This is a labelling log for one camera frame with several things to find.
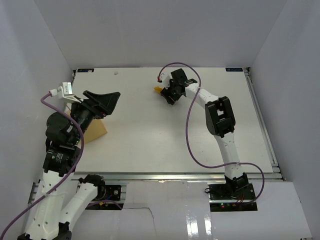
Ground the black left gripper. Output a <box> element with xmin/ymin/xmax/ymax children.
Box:
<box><xmin>69</xmin><ymin>89</ymin><xmax>121</xmax><ymax>145</ymax></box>

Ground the yellow snack bar wrapper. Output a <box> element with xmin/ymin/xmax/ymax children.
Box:
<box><xmin>154</xmin><ymin>86</ymin><xmax>164</xmax><ymax>95</ymax></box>

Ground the brown paper bag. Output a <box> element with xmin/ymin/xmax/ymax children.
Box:
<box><xmin>64</xmin><ymin>104</ymin><xmax>108</xmax><ymax>144</ymax></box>

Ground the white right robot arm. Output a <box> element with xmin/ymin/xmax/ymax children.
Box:
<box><xmin>157</xmin><ymin>68</ymin><xmax>249</xmax><ymax>200</ymax></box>

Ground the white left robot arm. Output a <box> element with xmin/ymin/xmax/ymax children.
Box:
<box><xmin>18</xmin><ymin>90</ymin><xmax>121</xmax><ymax>240</ymax></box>

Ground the blue left corner label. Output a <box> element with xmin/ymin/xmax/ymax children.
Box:
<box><xmin>75</xmin><ymin>68</ymin><xmax>95</xmax><ymax>73</ymax></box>

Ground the blue corner label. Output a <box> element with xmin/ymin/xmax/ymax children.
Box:
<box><xmin>225</xmin><ymin>67</ymin><xmax>243</xmax><ymax>72</ymax></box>
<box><xmin>75</xmin><ymin>68</ymin><xmax>95</xmax><ymax>73</ymax></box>

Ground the blue right corner label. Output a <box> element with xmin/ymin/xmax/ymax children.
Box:
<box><xmin>225</xmin><ymin>67</ymin><xmax>243</xmax><ymax>72</ymax></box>

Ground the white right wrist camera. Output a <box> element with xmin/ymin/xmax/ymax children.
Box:
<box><xmin>157</xmin><ymin>73</ymin><xmax>171</xmax><ymax>88</ymax></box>

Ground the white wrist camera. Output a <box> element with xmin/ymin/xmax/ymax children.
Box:
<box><xmin>157</xmin><ymin>73</ymin><xmax>171</xmax><ymax>88</ymax></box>
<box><xmin>49</xmin><ymin>82</ymin><xmax>83</xmax><ymax>104</ymax></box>

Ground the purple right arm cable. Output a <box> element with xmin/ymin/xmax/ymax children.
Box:
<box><xmin>158</xmin><ymin>61</ymin><xmax>266</xmax><ymax>206</ymax></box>

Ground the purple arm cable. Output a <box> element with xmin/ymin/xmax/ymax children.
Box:
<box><xmin>0</xmin><ymin>93</ymin><xmax>85</xmax><ymax>240</ymax></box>
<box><xmin>158</xmin><ymin>61</ymin><xmax>266</xmax><ymax>206</ymax></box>

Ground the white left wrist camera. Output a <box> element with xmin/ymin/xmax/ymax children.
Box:
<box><xmin>49</xmin><ymin>82</ymin><xmax>83</xmax><ymax>104</ymax></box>

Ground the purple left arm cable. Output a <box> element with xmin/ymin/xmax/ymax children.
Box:
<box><xmin>0</xmin><ymin>93</ymin><xmax>85</xmax><ymax>240</ymax></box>

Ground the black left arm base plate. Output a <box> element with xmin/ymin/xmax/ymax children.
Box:
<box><xmin>86</xmin><ymin>185</ymin><xmax>123</xmax><ymax>211</ymax></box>

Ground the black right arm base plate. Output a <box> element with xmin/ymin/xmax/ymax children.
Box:
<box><xmin>204</xmin><ymin>183</ymin><xmax>258</xmax><ymax>213</ymax></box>

